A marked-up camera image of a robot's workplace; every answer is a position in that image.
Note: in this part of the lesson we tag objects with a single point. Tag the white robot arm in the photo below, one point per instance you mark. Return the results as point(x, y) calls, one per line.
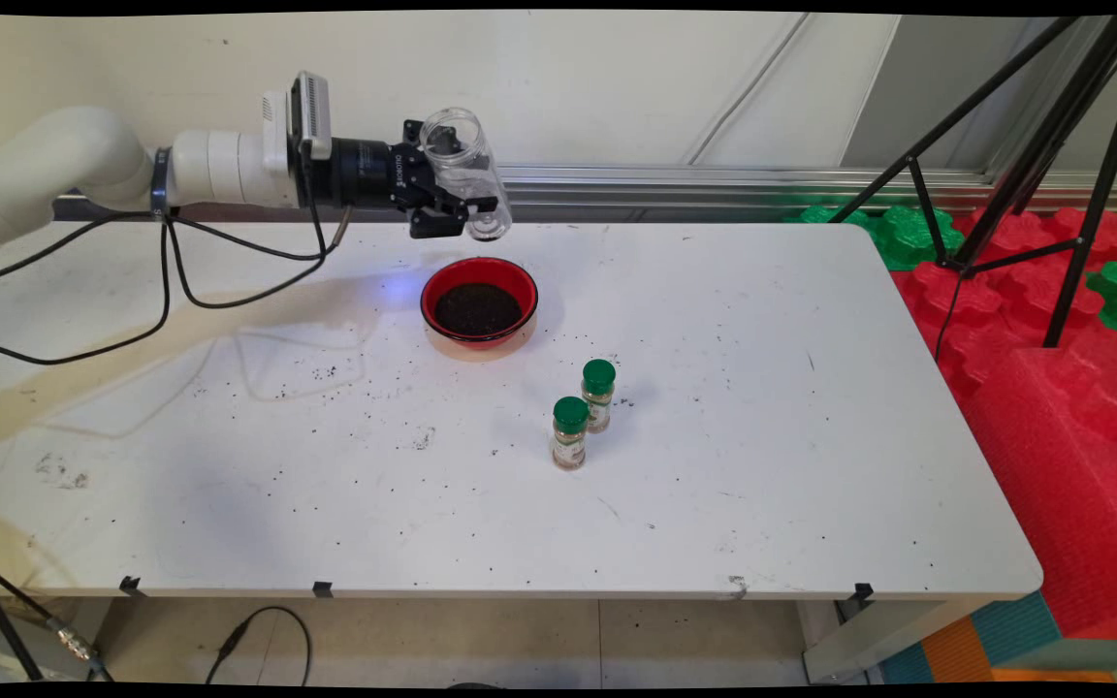
point(64, 165)

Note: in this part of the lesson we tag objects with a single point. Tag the teal orange foam mat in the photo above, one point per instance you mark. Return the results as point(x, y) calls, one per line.
point(1005, 640)

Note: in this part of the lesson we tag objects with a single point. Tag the red foam puzzle mat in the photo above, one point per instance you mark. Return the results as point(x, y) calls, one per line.
point(995, 291)

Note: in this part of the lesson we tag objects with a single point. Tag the green capped spice bottle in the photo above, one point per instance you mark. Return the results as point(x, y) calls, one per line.
point(570, 415)
point(598, 376)

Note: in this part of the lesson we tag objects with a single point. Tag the aluminium rail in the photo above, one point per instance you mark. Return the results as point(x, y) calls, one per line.
point(714, 184)

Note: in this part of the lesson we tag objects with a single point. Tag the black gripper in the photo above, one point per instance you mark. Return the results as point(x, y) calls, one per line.
point(365, 174)

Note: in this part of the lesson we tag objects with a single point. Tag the black granules heap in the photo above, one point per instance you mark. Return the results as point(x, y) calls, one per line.
point(477, 308)

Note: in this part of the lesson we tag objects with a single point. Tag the grey table leg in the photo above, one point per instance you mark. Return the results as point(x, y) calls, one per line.
point(35, 664)
point(869, 640)

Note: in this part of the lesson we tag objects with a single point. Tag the red bowl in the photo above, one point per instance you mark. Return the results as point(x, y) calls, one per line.
point(526, 291)

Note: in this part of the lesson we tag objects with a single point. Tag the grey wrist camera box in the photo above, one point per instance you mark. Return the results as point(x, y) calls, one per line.
point(311, 111)

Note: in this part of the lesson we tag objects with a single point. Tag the clear plastic jar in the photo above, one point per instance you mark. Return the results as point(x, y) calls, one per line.
point(466, 155)

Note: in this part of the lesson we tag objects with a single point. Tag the black tripod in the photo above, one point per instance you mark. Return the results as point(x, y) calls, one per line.
point(958, 260)

